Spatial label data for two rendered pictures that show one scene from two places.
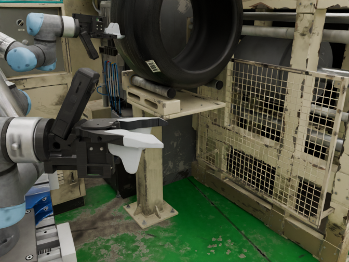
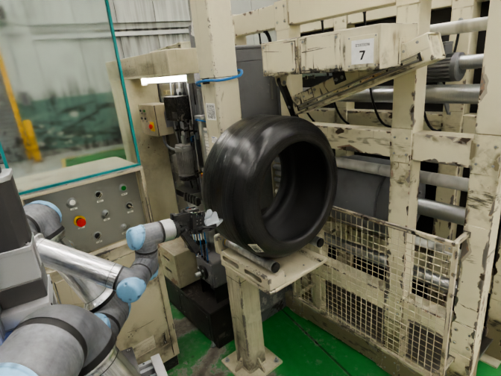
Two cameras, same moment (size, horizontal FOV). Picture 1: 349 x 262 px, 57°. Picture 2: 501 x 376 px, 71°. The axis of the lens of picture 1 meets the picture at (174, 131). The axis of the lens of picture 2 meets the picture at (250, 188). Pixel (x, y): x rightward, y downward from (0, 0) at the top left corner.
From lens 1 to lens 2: 0.48 m
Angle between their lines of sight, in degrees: 3
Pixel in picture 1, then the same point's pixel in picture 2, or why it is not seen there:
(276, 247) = not seen: outside the picture
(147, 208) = (250, 363)
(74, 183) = (167, 345)
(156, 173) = (256, 325)
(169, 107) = (274, 281)
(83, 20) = (183, 219)
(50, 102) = not seen: hidden behind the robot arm
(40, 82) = (124, 251)
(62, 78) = not seen: hidden behind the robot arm
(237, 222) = (347, 365)
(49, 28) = (151, 240)
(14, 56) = (125, 290)
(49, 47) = (152, 258)
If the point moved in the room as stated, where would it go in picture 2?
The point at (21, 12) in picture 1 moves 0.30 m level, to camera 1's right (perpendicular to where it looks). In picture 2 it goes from (98, 183) to (161, 176)
